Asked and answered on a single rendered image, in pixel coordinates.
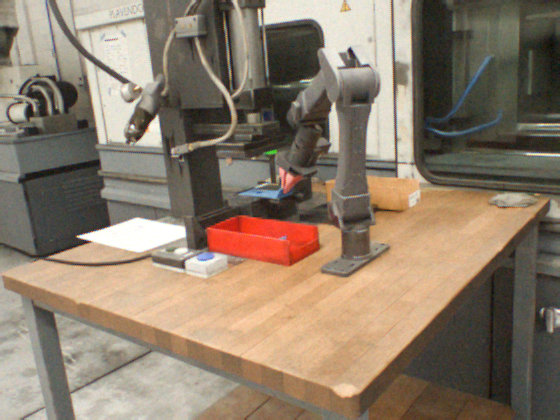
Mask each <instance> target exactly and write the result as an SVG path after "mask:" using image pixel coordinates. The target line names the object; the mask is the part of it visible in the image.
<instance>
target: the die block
mask: <svg viewBox="0 0 560 420"><path fill-rule="evenodd" d="M285 201H286V204H283V205H280V208H279V209H278V208H273V207H267V206H262V205H261V203H258V204H256V205H253V206H244V205H235V204H228V206H238V209H239V216H249V217H257V218H264V219H268V217H270V218H277V219H286V218H288V217H290V216H295V215H297V205H296V200H285Z"/></svg>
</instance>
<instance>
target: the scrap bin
mask: <svg viewBox="0 0 560 420"><path fill-rule="evenodd" d="M206 230H207V239H208V246H209V251H213V252H218V253H222V254H227V255H232V256H237V257H242V258H247V259H252V260H257V261H262V262H267V263H272V264H276V265H281V266H287V267H291V266H293V265H295V264H297V263H298V262H299V261H301V260H303V259H305V258H306V257H308V256H310V255H312V254H314V253H315V252H317V251H319V250H320V242H319V227H318V226H315V225H307V224H300V223H293V222H286V221H278V220H272V219H264V218H257V217H249V216H235V217H232V218H230V219H227V220H225V221H222V222H220V223H218V224H215V225H213V226H210V227H208V228H206ZM284 236H287V238H286V240H279V239H280V238H282V237H284Z"/></svg>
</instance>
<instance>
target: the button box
mask: <svg viewBox="0 0 560 420"><path fill-rule="evenodd" d="M187 249H188V252H186V253H184V254H175V251H174V252H166V248H164V249H160V250H158V251H157V252H153V253H149V254H146V255H143V256H139V257H136V258H132V259H127V260H120V261H111V262H76V261H68V260H61V259H57V258H51V257H42V258H38V259H35V260H33V261H32V262H31V263H33V262H36V261H38V260H45V261H52V262H57V263H62V264H68V265H77V266H110V265H119V264H127V263H132V262H136V261H139V260H142V259H146V258H149V257H152V262H153V266H155V267H159V268H163V269H170V270H174V271H179V272H186V271H187V269H186V265H185V262H186V261H187V260H189V259H192V258H193V257H195V256H198V255H199V254H202V253H203V252H202V251H200V250H194V249H190V248H187Z"/></svg>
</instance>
